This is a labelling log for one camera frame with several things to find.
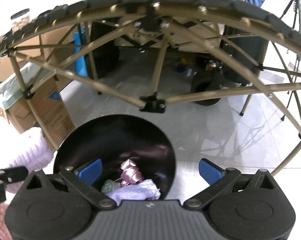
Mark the purple woven drawstring pouch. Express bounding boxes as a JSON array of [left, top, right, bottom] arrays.
[[106, 179, 161, 205]]

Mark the pink satin cloth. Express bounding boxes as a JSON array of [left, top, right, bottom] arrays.
[[121, 159, 143, 187]]

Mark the cardboard box with green liner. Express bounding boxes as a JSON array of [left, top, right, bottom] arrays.
[[0, 61, 74, 150]]

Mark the black camera tripod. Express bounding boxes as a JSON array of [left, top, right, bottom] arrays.
[[280, 0, 301, 34]]

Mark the lilac fuzzy towel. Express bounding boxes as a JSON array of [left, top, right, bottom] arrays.
[[5, 126, 55, 194]]

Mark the iridescent plastic bag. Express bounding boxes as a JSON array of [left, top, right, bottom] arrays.
[[102, 179, 121, 194]]

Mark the black round trash bin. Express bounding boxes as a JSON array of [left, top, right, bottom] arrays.
[[53, 114, 176, 199]]

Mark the tan folding slat table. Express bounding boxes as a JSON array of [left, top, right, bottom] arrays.
[[0, 0, 301, 177]]

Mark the clear jar with black lid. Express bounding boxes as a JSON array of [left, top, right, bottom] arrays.
[[10, 8, 31, 33]]

